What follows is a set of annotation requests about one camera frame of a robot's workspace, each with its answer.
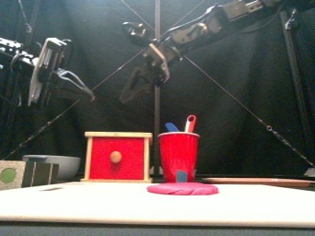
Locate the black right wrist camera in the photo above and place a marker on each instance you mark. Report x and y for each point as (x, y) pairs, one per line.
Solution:
(135, 30)

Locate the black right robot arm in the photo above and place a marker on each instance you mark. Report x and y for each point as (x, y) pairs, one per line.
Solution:
(230, 14)

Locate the black frame side post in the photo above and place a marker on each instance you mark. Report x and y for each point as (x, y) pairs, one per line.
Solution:
(295, 80)

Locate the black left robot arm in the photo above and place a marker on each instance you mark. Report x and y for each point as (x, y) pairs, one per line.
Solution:
(8, 52)

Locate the flat pink dough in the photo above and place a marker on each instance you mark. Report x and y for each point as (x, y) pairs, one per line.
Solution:
(181, 188)

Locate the white cutting board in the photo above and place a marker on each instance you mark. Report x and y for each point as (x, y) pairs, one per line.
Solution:
(123, 204)

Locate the pinkish wooden tray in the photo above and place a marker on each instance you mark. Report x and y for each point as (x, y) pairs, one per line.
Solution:
(262, 182)

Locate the red-fronted wooden drawer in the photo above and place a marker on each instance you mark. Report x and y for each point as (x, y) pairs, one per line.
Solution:
(116, 167)

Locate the light wooden drawer box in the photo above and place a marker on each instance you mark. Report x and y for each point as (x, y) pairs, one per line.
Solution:
(85, 153)

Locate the vertical metal frame pole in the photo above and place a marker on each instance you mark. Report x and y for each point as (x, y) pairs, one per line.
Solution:
(156, 123)

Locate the blue plastic tool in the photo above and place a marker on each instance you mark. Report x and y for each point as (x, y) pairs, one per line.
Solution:
(171, 127)

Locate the red plastic cup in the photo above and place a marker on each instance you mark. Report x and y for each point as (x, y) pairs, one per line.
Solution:
(177, 153)

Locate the red and white tool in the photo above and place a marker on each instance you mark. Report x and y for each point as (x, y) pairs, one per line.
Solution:
(190, 122)

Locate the dark green striped toy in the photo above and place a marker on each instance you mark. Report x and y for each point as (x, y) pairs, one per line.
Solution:
(40, 174)

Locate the grey-blue bowl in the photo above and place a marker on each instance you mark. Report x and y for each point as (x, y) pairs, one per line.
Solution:
(61, 164)

